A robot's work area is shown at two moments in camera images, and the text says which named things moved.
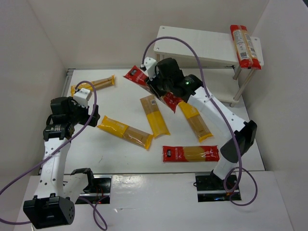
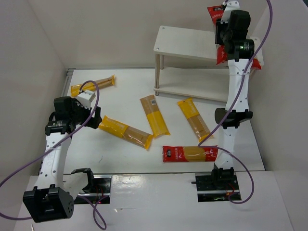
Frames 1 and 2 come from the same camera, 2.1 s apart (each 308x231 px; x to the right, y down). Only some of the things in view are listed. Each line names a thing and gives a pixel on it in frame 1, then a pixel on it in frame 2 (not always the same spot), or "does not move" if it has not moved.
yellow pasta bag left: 136,136 does not move
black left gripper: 91,115 does not move
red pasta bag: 140,77 to 215,13
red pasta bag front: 190,153 does not move
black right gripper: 156,87 to 218,32
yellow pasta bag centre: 156,119 does not move
